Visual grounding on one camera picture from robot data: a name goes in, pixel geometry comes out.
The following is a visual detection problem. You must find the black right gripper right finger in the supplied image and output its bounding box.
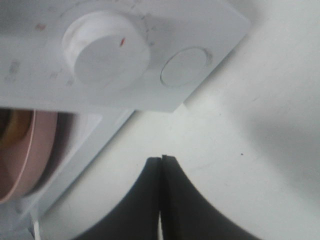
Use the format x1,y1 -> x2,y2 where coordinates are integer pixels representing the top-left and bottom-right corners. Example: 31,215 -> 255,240
159,155 -> 260,240

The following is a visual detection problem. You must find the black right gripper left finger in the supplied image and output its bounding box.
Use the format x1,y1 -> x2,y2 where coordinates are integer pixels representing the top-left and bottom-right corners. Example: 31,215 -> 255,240
76,157 -> 162,240

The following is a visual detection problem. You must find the pink round plate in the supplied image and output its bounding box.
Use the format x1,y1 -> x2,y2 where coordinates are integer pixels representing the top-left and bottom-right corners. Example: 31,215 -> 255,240
0,110 -> 58,204

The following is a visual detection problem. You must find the round white door button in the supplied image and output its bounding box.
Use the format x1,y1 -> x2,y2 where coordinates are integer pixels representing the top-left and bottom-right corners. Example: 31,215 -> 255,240
160,46 -> 212,88

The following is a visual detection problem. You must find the white microwave knob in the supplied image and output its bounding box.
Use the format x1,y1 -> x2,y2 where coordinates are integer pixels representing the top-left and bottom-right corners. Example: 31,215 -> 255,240
62,11 -> 151,90

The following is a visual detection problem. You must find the toy burger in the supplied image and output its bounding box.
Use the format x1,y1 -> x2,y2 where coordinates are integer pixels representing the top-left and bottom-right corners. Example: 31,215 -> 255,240
0,108 -> 33,176

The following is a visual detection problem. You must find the white microwave oven body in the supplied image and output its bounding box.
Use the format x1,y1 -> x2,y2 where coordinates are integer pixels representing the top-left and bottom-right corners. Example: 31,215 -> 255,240
0,0 -> 252,221

